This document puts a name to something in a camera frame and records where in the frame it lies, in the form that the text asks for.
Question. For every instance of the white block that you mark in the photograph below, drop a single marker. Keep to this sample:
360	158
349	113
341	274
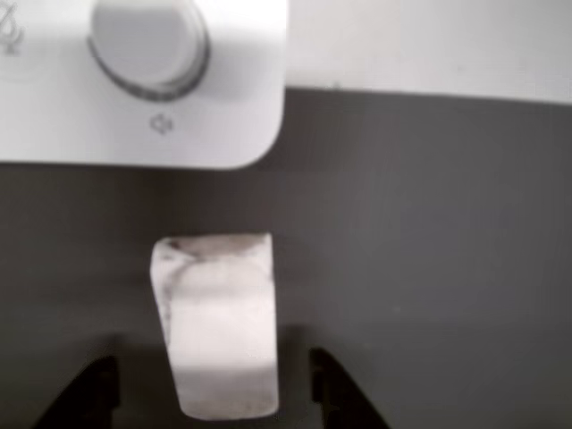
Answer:
219	322

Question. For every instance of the grey desk mat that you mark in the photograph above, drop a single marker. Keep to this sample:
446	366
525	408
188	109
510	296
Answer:
424	246

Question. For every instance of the white control device with knobs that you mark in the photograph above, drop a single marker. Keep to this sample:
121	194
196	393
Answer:
232	111

